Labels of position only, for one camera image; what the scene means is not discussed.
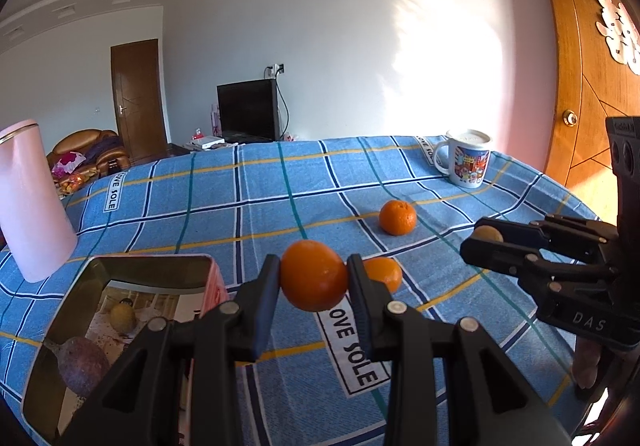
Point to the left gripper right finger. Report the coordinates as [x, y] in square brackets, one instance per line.
[489, 402]

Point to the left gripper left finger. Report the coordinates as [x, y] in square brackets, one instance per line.
[137, 401]

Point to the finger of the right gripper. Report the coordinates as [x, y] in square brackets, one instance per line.
[561, 234]
[520, 260]

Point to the small brown kiwi fruit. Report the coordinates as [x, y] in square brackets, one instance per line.
[487, 232]

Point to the large purple round fruit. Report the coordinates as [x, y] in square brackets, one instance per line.
[81, 363]

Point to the mandarin orange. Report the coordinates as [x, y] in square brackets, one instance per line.
[397, 218]

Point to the large orange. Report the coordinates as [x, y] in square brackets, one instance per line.
[312, 276]

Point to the right hand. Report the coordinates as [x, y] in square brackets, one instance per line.
[590, 363]

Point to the small yellow fruit in tin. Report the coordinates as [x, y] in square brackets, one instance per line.
[122, 318]

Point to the pink metal tin box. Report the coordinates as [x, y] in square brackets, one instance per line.
[174, 287]

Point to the printed white ceramic mug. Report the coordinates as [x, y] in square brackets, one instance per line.
[463, 157]

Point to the blue plaid tablecloth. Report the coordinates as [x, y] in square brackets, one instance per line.
[378, 197]

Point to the orange wooden door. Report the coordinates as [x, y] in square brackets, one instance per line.
[598, 77]

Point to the tv stand cabinet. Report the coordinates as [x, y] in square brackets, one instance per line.
[206, 143]

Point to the brown leather armchair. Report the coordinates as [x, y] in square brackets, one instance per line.
[84, 156]

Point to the black television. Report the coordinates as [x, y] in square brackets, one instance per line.
[248, 111]

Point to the dark brown interior door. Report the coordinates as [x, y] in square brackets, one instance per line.
[135, 71]

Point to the wall socket with cable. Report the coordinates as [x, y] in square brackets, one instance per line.
[273, 72]

